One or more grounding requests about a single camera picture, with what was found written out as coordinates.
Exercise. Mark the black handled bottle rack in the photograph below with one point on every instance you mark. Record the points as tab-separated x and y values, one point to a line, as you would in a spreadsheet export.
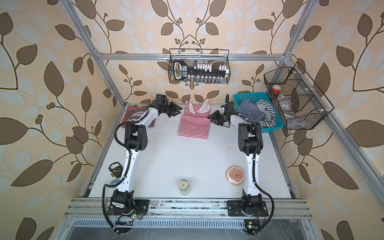
200	71

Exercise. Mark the black wire basket right wall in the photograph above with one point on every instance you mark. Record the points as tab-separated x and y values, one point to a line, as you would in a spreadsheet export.
299	100

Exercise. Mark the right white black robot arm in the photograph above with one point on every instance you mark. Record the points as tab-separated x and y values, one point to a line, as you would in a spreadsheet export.
255	202

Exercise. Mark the navy white striped tank top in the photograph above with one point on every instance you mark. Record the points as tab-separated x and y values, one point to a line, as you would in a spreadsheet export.
261	112

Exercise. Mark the black wire basket back wall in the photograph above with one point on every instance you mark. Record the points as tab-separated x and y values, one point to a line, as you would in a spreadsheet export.
206	55

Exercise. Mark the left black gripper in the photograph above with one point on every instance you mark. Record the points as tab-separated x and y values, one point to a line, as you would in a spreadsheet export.
173	108

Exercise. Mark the teal plastic basket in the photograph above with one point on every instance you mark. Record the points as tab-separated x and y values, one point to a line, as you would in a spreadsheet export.
254	97

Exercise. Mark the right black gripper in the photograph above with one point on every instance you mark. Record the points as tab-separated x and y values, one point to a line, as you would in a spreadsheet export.
215	117

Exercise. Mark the blue tape roll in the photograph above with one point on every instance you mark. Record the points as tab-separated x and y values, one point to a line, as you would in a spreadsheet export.
114	182

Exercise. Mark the beige round container pink lid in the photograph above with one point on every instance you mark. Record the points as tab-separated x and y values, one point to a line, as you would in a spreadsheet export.
235	175

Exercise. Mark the black wire basket wall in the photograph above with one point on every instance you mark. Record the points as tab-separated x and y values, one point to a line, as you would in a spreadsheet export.
299	100
206	55

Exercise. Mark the small clear jar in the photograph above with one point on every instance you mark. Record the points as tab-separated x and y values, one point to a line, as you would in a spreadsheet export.
184	187

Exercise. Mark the striped red white tank top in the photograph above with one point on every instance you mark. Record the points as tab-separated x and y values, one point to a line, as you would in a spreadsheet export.
195	122

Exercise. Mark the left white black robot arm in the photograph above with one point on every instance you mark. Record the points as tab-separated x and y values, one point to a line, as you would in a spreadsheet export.
132	136

